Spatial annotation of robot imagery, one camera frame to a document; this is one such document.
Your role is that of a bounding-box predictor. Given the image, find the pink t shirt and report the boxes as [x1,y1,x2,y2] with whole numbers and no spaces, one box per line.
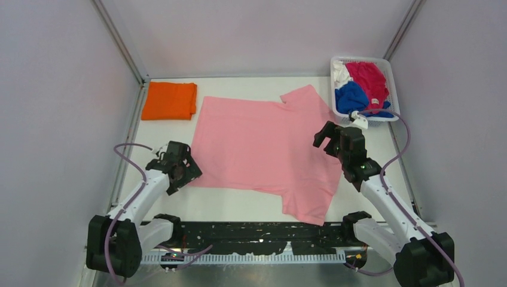
[191,85,341,225]

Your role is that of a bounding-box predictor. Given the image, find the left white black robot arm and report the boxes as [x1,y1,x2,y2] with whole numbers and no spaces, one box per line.
[85,141,202,280]

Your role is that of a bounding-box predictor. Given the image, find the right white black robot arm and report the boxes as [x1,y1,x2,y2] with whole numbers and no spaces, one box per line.
[313,121,464,286]

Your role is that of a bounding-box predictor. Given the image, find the blue t shirt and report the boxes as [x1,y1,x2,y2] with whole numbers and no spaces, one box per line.
[334,81,393,118]

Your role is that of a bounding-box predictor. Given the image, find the white t shirt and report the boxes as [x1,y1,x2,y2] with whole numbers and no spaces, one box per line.
[332,60,353,89]

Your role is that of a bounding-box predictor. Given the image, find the folded orange t shirt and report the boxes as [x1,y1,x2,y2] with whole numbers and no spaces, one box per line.
[141,82,197,121]

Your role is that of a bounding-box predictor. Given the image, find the magenta t shirt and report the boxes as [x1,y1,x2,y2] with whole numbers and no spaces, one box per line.
[346,62,391,110]

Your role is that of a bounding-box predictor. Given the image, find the white plastic basket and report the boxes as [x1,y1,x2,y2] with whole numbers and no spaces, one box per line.
[330,56,400,121]

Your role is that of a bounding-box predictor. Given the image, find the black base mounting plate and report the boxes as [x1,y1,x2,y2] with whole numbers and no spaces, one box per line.
[161,221,365,255]

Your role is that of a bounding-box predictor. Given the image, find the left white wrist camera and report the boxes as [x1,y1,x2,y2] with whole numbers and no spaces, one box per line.
[151,145,167,157]

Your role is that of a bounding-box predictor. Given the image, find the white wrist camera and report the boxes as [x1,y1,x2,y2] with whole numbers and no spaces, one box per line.
[151,145,167,157]
[349,111,369,130]

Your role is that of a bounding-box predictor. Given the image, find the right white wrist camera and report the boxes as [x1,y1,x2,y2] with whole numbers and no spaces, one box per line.
[349,111,369,130]

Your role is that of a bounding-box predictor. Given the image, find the white slotted cable duct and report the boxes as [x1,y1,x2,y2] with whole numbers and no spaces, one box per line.
[141,252,346,265]

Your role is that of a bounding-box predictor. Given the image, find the aluminium frame rail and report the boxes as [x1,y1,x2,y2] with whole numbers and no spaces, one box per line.
[91,0,151,85]

